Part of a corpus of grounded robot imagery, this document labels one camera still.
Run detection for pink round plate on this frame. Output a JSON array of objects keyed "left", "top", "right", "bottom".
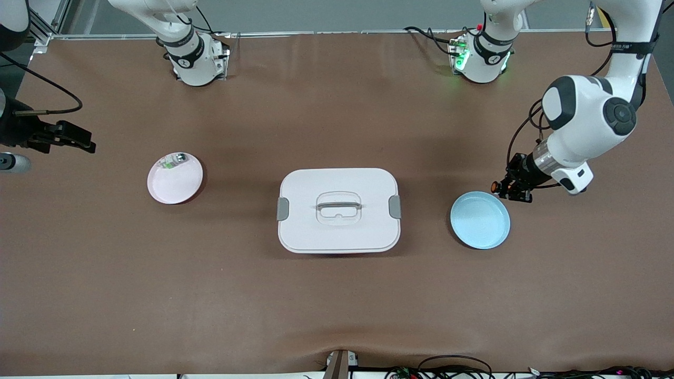
[{"left": 147, "top": 152, "right": 204, "bottom": 205}]

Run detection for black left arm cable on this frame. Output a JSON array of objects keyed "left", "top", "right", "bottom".
[{"left": 505, "top": 99, "right": 554, "bottom": 182}]

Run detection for black base power cables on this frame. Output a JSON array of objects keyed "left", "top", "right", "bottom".
[{"left": 403, "top": 25, "right": 462, "bottom": 58}]

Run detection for silver table edge rail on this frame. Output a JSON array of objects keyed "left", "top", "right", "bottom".
[{"left": 50, "top": 29, "right": 633, "bottom": 39}]

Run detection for cable bundle with connectors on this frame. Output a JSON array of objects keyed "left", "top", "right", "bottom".
[{"left": 527, "top": 365, "right": 674, "bottom": 379}]

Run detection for white lidded storage box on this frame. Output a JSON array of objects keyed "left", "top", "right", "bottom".
[{"left": 277, "top": 168, "right": 402, "bottom": 254}]

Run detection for light blue round plate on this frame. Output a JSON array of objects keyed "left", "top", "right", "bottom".
[{"left": 450, "top": 191, "right": 511, "bottom": 250}]

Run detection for aluminium frame post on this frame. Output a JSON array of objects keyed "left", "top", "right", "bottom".
[{"left": 26, "top": 0, "right": 74, "bottom": 48}]

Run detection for black looped cable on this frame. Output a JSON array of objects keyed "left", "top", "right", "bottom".
[{"left": 417, "top": 355, "right": 493, "bottom": 379}]

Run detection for brown table mat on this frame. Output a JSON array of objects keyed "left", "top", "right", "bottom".
[{"left": 0, "top": 32, "right": 674, "bottom": 375}]

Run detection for metal table clamp bracket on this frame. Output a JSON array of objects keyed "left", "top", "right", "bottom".
[{"left": 322, "top": 350, "right": 360, "bottom": 379}]

